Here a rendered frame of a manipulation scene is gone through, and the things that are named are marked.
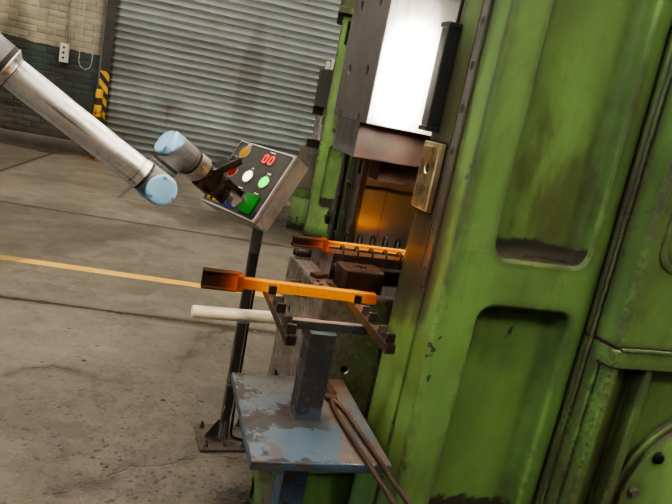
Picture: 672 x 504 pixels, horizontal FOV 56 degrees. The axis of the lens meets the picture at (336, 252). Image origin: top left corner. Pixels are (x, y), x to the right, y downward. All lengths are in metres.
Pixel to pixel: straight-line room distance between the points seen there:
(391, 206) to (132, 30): 8.10
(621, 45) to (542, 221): 0.46
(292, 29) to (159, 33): 1.90
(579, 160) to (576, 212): 0.13
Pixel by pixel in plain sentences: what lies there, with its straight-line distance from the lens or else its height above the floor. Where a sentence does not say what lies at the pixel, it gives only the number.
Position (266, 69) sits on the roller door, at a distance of 9.79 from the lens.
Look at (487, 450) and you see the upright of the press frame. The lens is 1.85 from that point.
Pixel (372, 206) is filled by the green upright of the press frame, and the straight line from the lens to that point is 2.10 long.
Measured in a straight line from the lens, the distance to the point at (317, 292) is 1.51.
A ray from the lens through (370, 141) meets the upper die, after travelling 1.78.
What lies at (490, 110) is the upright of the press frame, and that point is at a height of 1.45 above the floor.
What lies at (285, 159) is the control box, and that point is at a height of 1.18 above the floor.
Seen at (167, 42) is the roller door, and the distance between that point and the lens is 9.87.
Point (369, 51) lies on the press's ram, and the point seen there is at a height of 1.55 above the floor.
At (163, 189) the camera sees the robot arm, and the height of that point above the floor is 1.07.
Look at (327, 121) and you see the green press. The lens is 6.71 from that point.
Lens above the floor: 1.39
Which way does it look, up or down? 13 degrees down
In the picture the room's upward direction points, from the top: 11 degrees clockwise
